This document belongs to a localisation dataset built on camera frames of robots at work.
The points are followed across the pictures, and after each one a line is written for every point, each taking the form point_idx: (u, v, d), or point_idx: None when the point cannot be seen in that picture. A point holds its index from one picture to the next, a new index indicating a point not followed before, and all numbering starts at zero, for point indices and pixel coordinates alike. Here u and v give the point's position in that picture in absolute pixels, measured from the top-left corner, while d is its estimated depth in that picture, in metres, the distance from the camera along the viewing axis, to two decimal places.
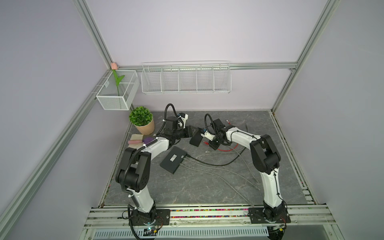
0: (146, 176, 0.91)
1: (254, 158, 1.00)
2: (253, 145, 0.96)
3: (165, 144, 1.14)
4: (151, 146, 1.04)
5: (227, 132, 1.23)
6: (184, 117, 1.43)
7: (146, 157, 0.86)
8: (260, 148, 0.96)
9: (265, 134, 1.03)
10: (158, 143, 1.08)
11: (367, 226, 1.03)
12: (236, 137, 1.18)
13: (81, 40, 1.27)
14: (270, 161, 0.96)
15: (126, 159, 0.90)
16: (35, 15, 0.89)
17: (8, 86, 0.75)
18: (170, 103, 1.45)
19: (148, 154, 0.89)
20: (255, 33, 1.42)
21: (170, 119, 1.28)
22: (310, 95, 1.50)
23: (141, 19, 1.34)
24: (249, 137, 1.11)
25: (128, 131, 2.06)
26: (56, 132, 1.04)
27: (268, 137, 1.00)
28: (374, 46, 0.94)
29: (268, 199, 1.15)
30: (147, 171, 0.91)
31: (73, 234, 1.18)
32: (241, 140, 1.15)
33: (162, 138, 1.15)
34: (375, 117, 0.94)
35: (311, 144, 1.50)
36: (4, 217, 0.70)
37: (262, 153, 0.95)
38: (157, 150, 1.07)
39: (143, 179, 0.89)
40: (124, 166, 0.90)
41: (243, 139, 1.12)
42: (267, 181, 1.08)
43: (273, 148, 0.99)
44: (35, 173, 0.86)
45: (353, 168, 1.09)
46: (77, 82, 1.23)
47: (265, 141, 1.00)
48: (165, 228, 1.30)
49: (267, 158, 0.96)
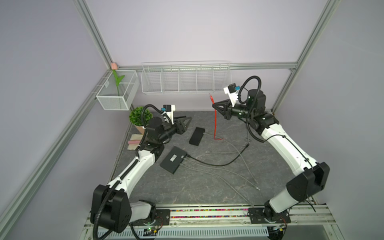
0: (126, 214, 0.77)
1: (296, 184, 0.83)
2: (306, 176, 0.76)
3: (150, 159, 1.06)
4: (129, 176, 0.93)
5: (267, 130, 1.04)
6: (169, 111, 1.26)
7: (120, 198, 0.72)
8: (312, 182, 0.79)
9: (323, 162, 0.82)
10: (137, 169, 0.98)
11: (367, 225, 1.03)
12: (278, 143, 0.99)
13: (81, 40, 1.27)
14: (312, 193, 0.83)
15: (97, 201, 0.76)
16: (36, 15, 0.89)
17: (9, 85, 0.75)
18: (148, 105, 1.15)
19: (123, 194, 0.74)
20: (255, 33, 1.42)
21: (151, 125, 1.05)
22: (310, 95, 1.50)
23: (141, 20, 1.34)
24: (299, 157, 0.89)
25: (128, 131, 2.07)
26: (56, 132, 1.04)
27: (326, 167, 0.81)
28: (373, 46, 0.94)
29: (274, 205, 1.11)
30: (126, 210, 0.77)
31: (73, 234, 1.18)
32: (285, 152, 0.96)
33: (143, 154, 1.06)
34: (375, 116, 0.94)
35: (311, 144, 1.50)
36: (4, 217, 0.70)
37: (311, 185, 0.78)
38: (138, 174, 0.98)
39: (123, 219, 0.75)
40: (96, 209, 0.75)
41: (289, 153, 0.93)
42: (287, 198, 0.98)
43: (323, 181, 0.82)
44: (35, 173, 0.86)
45: (353, 168, 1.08)
46: (77, 83, 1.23)
47: (319, 170, 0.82)
48: (165, 228, 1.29)
49: (311, 189, 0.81)
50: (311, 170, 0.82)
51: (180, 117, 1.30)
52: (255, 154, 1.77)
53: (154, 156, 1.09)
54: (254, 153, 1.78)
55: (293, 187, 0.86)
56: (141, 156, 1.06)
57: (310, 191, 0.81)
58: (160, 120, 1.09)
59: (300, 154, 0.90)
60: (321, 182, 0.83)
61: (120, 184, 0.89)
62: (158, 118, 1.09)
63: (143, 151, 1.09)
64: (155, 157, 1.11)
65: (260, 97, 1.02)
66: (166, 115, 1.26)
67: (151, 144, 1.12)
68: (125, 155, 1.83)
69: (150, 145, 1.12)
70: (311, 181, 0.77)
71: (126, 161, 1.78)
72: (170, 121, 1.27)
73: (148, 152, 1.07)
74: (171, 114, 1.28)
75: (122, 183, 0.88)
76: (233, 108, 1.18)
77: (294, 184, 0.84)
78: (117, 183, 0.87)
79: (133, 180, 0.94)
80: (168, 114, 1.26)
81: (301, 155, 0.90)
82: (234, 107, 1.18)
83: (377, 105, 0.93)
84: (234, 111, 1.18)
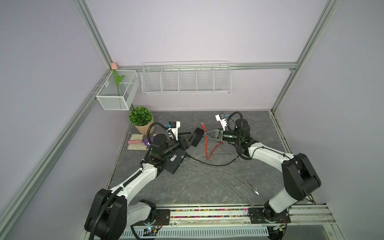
0: (120, 223, 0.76)
1: (287, 181, 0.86)
2: (285, 166, 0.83)
3: (152, 174, 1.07)
4: (131, 184, 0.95)
5: (250, 147, 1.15)
6: (174, 128, 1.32)
7: (120, 204, 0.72)
8: (296, 171, 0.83)
9: (300, 153, 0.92)
10: (139, 179, 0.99)
11: (367, 225, 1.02)
12: (261, 153, 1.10)
13: (81, 40, 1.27)
14: (309, 187, 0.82)
15: (97, 205, 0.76)
16: (35, 15, 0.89)
17: (9, 85, 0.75)
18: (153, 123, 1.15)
19: (123, 200, 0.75)
20: (254, 34, 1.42)
21: (156, 142, 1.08)
22: (310, 95, 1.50)
23: (141, 20, 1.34)
24: (278, 156, 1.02)
25: (128, 131, 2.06)
26: (56, 132, 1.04)
27: (303, 156, 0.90)
28: (374, 45, 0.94)
29: (275, 206, 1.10)
30: (122, 218, 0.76)
31: (73, 234, 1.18)
32: (268, 158, 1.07)
33: (147, 167, 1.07)
34: (375, 116, 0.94)
35: (311, 143, 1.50)
36: (4, 217, 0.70)
37: (297, 176, 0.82)
38: (139, 185, 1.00)
39: (116, 228, 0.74)
40: (93, 214, 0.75)
41: (271, 157, 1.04)
42: (287, 199, 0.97)
43: (311, 171, 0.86)
44: (34, 176, 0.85)
45: (353, 168, 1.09)
46: (77, 83, 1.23)
47: (300, 161, 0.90)
48: (165, 228, 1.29)
49: (303, 182, 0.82)
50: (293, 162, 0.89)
51: (184, 133, 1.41)
52: None
53: (156, 171, 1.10)
54: None
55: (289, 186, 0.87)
56: (144, 168, 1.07)
57: (303, 183, 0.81)
58: (164, 137, 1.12)
59: (278, 153, 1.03)
60: (310, 173, 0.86)
61: (122, 191, 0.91)
62: (162, 134, 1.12)
63: (147, 164, 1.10)
64: (157, 173, 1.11)
65: (245, 127, 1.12)
66: (171, 131, 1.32)
67: (155, 159, 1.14)
68: (125, 155, 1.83)
69: (154, 159, 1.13)
70: (294, 169, 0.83)
71: (126, 161, 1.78)
72: (174, 138, 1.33)
73: (152, 166, 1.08)
74: (176, 130, 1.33)
75: (123, 190, 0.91)
76: (224, 135, 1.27)
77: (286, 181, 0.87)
78: (119, 189, 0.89)
79: (133, 191, 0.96)
80: (173, 130, 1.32)
81: (279, 153, 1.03)
82: (225, 132, 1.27)
83: (377, 105, 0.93)
84: (225, 136, 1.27)
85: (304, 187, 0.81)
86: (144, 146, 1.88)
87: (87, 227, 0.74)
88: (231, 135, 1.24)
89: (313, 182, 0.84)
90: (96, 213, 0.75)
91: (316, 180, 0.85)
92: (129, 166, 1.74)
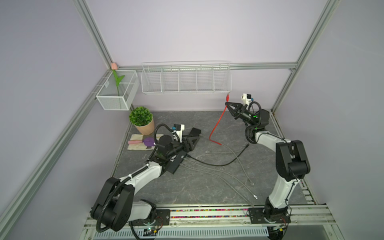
0: (126, 214, 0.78)
1: (278, 161, 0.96)
2: (279, 146, 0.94)
3: (157, 171, 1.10)
4: (139, 176, 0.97)
5: (257, 133, 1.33)
6: (179, 129, 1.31)
7: (128, 192, 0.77)
8: (287, 152, 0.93)
9: (298, 140, 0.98)
10: (146, 173, 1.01)
11: (368, 226, 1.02)
12: (264, 138, 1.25)
13: (81, 40, 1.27)
14: (297, 168, 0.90)
15: (105, 192, 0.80)
16: (36, 16, 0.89)
17: (8, 85, 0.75)
18: (161, 125, 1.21)
19: (130, 189, 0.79)
20: (254, 34, 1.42)
21: (162, 141, 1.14)
22: (310, 95, 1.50)
23: (141, 20, 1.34)
24: (276, 139, 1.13)
25: (128, 131, 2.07)
26: (57, 132, 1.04)
27: (300, 143, 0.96)
28: (373, 46, 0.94)
29: (272, 199, 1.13)
30: (127, 207, 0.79)
31: (72, 233, 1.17)
32: (268, 141, 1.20)
33: (153, 164, 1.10)
34: (375, 116, 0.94)
35: (310, 144, 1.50)
36: (4, 217, 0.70)
37: (286, 157, 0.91)
38: (145, 179, 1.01)
39: (122, 218, 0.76)
40: (101, 200, 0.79)
41: (270, 139, 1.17)
42: (282, 185, 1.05)
43: (303, 156, 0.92)
44: (34, 176, 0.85)
45: (353, 168, 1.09)
46: (77, 82, 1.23)
47: (295, 145, 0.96)
48: (165, 228, 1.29)
49: (292, 163, 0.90)
50: (288, 145, 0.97)
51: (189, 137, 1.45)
52: (255, 153, 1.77)
53: (160, 170, 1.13)
54: (254, 153, 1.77)
55: (279, 165, 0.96)
56: (150, 165, 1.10)
57: (290, 163, 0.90)
58: (169, 137, 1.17)
59: (278, 138, 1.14)
60: (301, 157, 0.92)
61: (129, 181, 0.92)
62: (168, 135, 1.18)
63: (152, 162, 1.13)
64: (161, 172, 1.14)
65: (263, 121, 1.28)
66: (176, 133, 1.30)
67: (160, 159, 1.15)
68: (125, 155, 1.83)
69: (158, 159, 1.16)
70: (284, 150, 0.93)
71: (126, 161, 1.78)
72: (179, 139, 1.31)
73: (157, 164, 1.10)
74: (181, 133, 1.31)
75: (131, 180, 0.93)
76: (243, 114, 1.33)
77: (277, 160, 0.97)
78: (128, 179, 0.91)
79: (139, 183, 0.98)
80: (177, 132, 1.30)
81: (278, 138, 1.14)
82: (245, 112, 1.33)
83: (377, 105, 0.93)
84: (244, 115, 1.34)
85: (291, 167, 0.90)
86: (144, 146, 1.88)
87: (93, 213, 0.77)
88: (249, 116, 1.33)
89: (302, 166, 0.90)
90: (103, 200, 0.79)
91: (307, 165, 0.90)
92: (129, 166, 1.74)
